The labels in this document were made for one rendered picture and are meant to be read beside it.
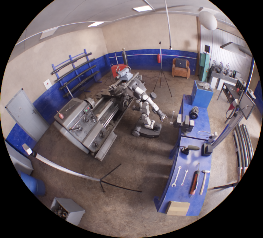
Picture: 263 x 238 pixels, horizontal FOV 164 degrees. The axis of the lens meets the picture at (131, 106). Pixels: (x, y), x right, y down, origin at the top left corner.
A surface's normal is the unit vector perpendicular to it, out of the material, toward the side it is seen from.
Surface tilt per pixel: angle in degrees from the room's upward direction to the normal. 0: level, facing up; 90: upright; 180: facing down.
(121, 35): 90
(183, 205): 0
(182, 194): 0
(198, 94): 90
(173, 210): 0
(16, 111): 90
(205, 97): 90
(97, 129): 32
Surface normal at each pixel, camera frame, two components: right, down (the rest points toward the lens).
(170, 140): -0.16, -0.73
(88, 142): 0.34, -0.53
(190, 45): -0.41, 0.66
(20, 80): 0.90, 0.18
